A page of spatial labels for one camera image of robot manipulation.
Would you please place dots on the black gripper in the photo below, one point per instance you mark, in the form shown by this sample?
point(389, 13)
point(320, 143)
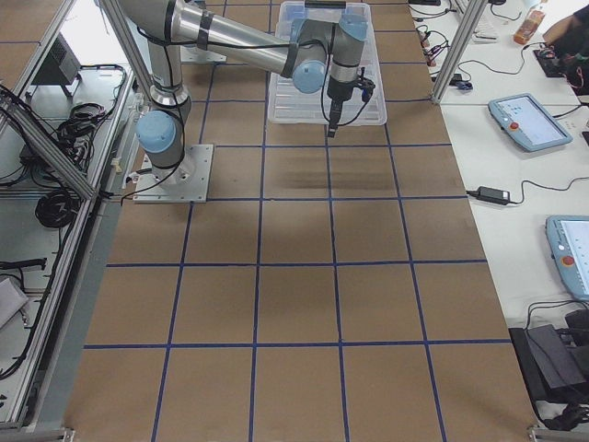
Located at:
point(338, 90)

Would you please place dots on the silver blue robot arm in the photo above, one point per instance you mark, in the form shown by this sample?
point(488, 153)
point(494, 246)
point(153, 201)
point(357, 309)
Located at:
point(169, 25)

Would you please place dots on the clear ribbed box lid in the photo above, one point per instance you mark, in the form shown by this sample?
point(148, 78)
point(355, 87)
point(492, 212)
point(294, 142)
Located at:
point(305, 97)

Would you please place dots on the clear plastic storage box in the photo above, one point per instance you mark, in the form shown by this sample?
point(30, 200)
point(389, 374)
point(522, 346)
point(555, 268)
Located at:
point(317, 43)

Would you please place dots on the teach pendant tablet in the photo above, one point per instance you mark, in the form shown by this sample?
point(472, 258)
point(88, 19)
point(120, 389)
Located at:
point(567, 236)
point(528, 123)

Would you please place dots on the black power adapter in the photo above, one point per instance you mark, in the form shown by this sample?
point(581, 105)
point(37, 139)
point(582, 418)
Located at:
point(494, 196)

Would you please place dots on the black box latch handle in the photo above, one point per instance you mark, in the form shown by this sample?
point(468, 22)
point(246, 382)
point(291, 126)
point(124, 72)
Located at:
point(329, 4)

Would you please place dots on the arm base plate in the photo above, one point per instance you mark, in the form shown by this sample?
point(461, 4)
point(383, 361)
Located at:
point(188, 184)

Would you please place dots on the aluminium frame post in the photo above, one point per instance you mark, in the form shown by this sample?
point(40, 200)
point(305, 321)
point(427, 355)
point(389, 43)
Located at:
point(458, 45)

